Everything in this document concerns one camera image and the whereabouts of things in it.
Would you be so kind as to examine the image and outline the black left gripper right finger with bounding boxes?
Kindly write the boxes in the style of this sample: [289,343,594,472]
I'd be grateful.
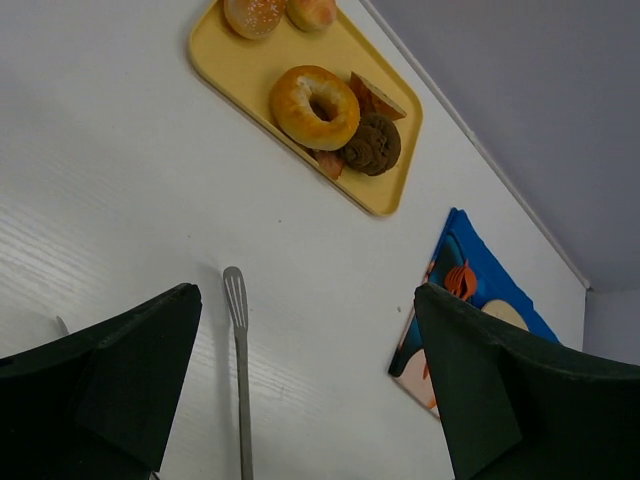
[414,284,639,479]

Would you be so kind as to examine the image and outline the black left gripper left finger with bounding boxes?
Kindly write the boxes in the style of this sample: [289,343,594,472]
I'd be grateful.
[1,283,202,479]

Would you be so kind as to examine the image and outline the metal slotted tongs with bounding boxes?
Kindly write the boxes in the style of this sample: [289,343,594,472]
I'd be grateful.
[223,266,254,479]

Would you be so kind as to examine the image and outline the small round bread roll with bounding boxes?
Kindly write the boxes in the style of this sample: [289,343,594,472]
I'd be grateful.
[286,0,337,32]

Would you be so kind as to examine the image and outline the beige round plate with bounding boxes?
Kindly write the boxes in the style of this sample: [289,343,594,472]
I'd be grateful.
[481,299,528,331]

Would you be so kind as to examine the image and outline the blue cartoon placemat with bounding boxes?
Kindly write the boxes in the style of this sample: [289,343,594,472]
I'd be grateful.
[388,208,559,418]

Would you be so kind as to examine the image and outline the croissant piece under bagel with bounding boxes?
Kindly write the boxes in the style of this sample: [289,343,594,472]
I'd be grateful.
[313,150,344,180]

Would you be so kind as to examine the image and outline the toast slice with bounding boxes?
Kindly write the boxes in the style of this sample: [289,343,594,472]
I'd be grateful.
[349,71,407,121]

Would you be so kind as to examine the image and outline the glazed bagel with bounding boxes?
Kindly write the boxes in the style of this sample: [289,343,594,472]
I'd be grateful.
[269,65,360,151]

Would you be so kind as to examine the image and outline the sesame bun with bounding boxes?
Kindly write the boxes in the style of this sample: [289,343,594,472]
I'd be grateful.
[223,0,287,40]

